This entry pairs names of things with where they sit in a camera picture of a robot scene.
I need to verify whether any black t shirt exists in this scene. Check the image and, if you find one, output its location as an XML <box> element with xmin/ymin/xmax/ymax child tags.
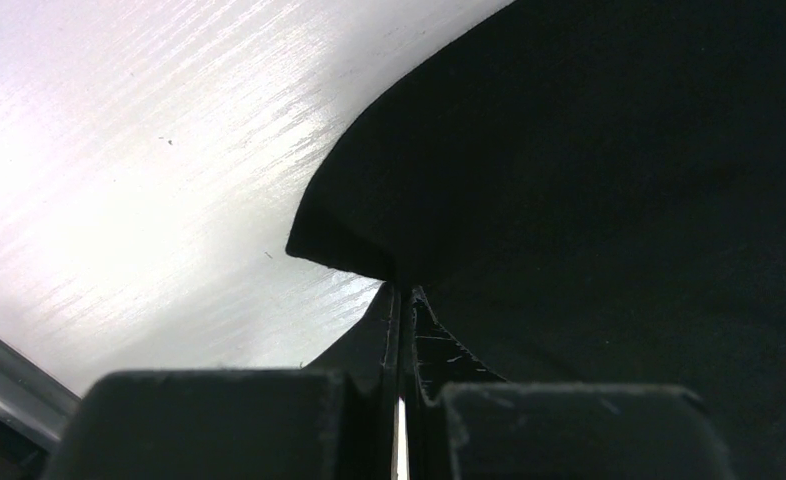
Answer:
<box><xmin>286</xmin><ymin>1</ymin><xmax>786</xmax><ymax>479</ymax></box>

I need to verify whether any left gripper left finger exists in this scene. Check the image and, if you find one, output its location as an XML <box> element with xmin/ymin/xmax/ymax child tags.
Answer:
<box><xmin>44</xmin><ymin>284</ymin><xmax>400</xmax><ymax>479</ymax></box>

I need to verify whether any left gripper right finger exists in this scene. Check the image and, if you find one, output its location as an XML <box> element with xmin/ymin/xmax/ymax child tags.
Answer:
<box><xmin>406</xmin><ymin>288</ymin><xmax>735</xmax><ymax>479</ymax></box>

